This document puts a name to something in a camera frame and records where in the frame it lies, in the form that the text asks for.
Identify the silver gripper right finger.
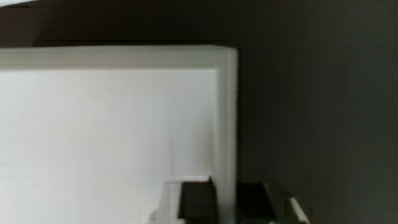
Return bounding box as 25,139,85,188
236,182,311,224

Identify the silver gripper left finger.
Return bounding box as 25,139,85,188
149,176,217,224

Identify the white drawer cabinet frame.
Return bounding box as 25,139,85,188
0,46,238,224

